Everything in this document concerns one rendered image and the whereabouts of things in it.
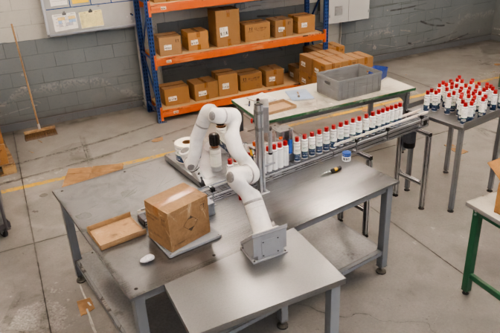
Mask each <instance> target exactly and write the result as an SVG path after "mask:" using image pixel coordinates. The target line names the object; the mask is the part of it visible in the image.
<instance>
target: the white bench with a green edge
mask: <svg viewBox="0 0 500 333"><path fill-rule="evenodd" d="M298 89H306V90H308V92H309V93H310V94H311V95H312V96H313V97H314V99H311V100H298V101H292V100H291V99H290V98H289V96H288V95H287V94H286V93H285V91H291V90H298ZM415 90H416V88H415V87H413V86H411V85H407V84H405V83H402V82H400V81H397V80H394V79H392V78H390V77H386V78H384V79H383V80H381V90H380V91H377V92H374V93H370V94H365V95H362V96H358V97H353V98H350V99H346V100H341V101H337V100H334V99H332V98H330V97H327V96H325V95H323V94H320V93H318V92H317V83H312V84H308V85H301V86H298V87H294V88H286V89H282V90H279V91H271V92H267V93H264V94H267V95H269V96H271V97H274V98H276V99H279V100H281V99H285V100H288V101H289V102H291V103H294V104H296V105H297V108H296V109H290V110H287V111H282V112H279V113H277V114H271V115H269V124H271V123H275V122H277V123H279V124H282V123H288V122H292V121H296V120H302V119H305V118H308V117H315V116H319V115H322V114H328V113H331V112H335V111H341V110H345V109H350V108H354V107H357V106H363V105H367V104H368V118H369V119H370V116H371V112H372V111H373V110H374V103H376V102H380V101H383V100H390V99H393V98H397V97H400V98H401V99H402V101H403V114H405V110H407V104H409V100H410V91H415ZM249 97H252V96H249ZM249 101H250V106H249ZM231 102H232V103H233V104H234V105H236V106H237V110H238V111H239V112H240V113H241V117H242V121H241V124H240V132H241V131H243V113H246V114H247V115H248V116H249V117H251V118H253V119H254V101H252V100H249V99H247V97H242V98H238V99H234V100H231Z"/></svg>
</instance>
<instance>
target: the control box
mask: <svg viewBox="0 0 500 333"><path fill-rule="evenodd" d="M260 103H262V104H263V130H264V133H269V100H268V99H260Z"/></svg>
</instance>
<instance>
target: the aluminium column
mask: <svg viewBox="0 0 500 333"><path fill-rule="evenodd" d="M254 110H255V111H257V112H259V111H263V104H262V103H255V104H254ZM254 126H255V127H257V128H258V129H259V128H262V127H263V114H261V115H256V114H254ZM255 146H256V164H257V167H258V169H259V171H260V177H259V179H258V181H257V190H258V191H259V192H260V193H264V192H265V191H266V173H265V151H264V131H261V132H257V131H255Z"/></svg>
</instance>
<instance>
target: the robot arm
mask: <svg viewBox="0 0 500 333"><path fill-rule="evenodd" d="M241 121H242V117H241V113H240V112H239V111H238V110H237V109H236V108H217V107H216V106H215V105H214V104H206V105H204V106H203V107H202V108H201V110H200V112H199V115H198V118H197V119H196V122H195V125H194V128H193V131H192V133H191V135H190V147H189V146H186V147H184V148H182V149H181V150H180V151H179V154H180V156H181V158H182V160H183V161H184V164H185V168H186V169H187V170H188V171H190V172H191V173H192V175H193V177H194V178H195V179H196V180H197V181H198V182H199V184H200V186H201V187H203V186H205V182H204V181H203V179H205V176H204V175H203V173H202V171H201V169H200V168H199V163H198V162H199V159H200V156H201V154H202V142H203V140H204V137H205V135H206V132H207V130H208V127H209V126H210V123H216V124H223V123H226V124H227V126H228V130H227V132H226V133H225V137H224V140H225V145H226V147H227V150H228V152H229V154H230V156H231V157H232V158H233V159H234V160H235V161H236V162H237V163H238V164H239V166H233V167H232V168H230V169H229V170H228V171H227V173H226V181H227V183H228V185H229V187H230V188H231V189H232V190H233V191H235V193H237V194H238V195H239V196H240V197H241V199H242V201H243V205H244V207H245V210H246V214H247V216H248V218H249V222H250V225H251V228H252V231H253V234H252V235H254V234H256V233H260V232H263V231H265V230H269V229H272V228H274V227H278V226H275V223H274V222H271V221H270V218H269V214H268V212H267V210H266V206H265V204H264V201H263V198H262V195H261V194H260V192H259V191H258V190H256V189H255V188H253V187H252V186H250V184H253V183H255V182H257V181H258V179H259V177H260V171H259V169H258V167H257V165H256V163H255V162H254V161H253V160H252V159H251V157H250V156H249V154H248V153H247V152H246V150H245V149H244V147H243V143H242V141H241V137H240V124H241ZM273 226H274V227H273ZM250 236H251V235H250ZM250 236H249V237H250Z"/></svg>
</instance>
